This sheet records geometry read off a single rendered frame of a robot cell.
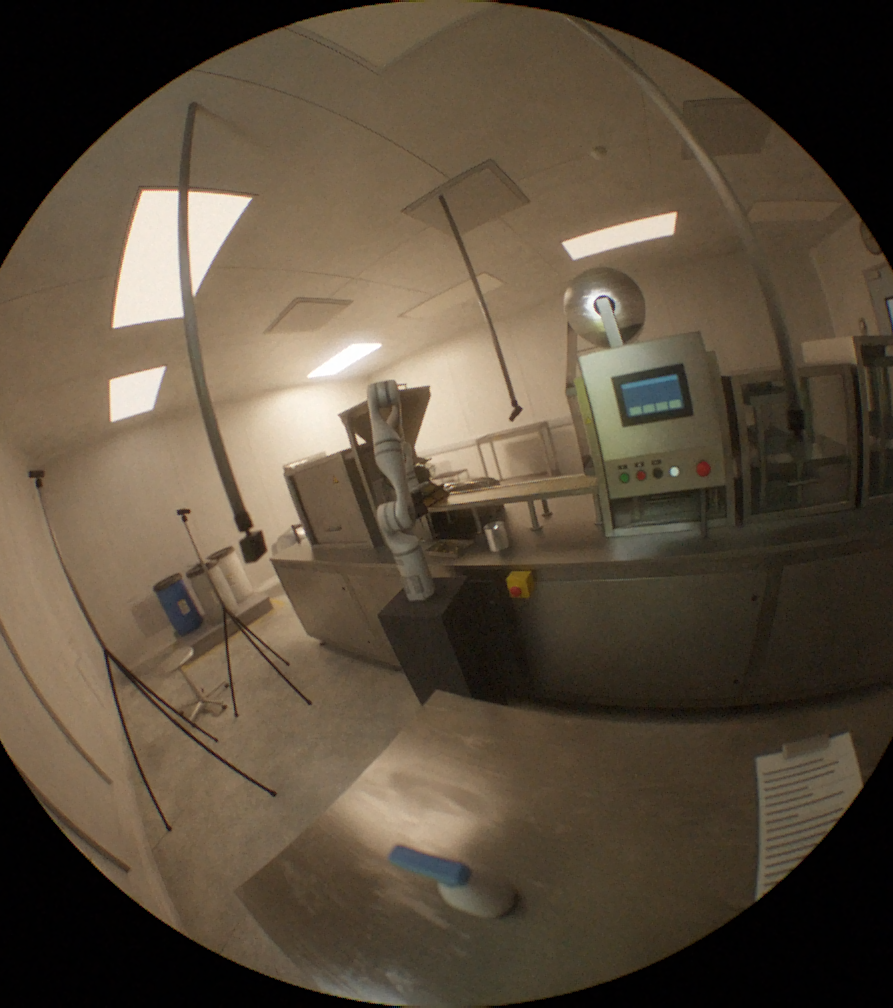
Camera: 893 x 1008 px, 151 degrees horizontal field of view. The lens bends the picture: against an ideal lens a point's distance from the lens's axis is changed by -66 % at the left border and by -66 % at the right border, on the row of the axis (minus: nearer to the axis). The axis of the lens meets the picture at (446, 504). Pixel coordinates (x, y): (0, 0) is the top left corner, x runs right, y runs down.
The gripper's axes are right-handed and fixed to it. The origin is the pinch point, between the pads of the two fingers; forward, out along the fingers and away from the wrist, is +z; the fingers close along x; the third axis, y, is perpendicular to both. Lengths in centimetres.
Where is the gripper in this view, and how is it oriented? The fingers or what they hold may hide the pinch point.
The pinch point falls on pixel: (428, 529)
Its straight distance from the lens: 143.9
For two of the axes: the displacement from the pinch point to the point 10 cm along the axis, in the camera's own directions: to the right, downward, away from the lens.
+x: -6.5, 3.6, -6.7
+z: 2.9, 9.3, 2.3
